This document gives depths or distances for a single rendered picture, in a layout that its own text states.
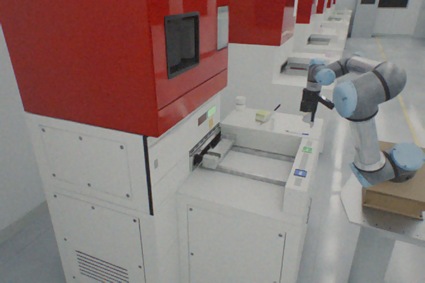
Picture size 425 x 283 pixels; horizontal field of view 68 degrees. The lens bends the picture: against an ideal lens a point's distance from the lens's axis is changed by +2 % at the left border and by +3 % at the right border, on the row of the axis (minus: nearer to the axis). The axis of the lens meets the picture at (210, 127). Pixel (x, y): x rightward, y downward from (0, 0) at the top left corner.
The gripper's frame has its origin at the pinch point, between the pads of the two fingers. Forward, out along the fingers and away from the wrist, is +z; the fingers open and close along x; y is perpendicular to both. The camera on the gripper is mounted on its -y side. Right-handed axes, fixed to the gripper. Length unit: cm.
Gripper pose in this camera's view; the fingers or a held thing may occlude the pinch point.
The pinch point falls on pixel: (312, 126)
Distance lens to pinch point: 173.9
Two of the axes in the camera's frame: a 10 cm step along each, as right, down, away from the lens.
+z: 0.0, 9.1, 4.1
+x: -3.9, 3.7, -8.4
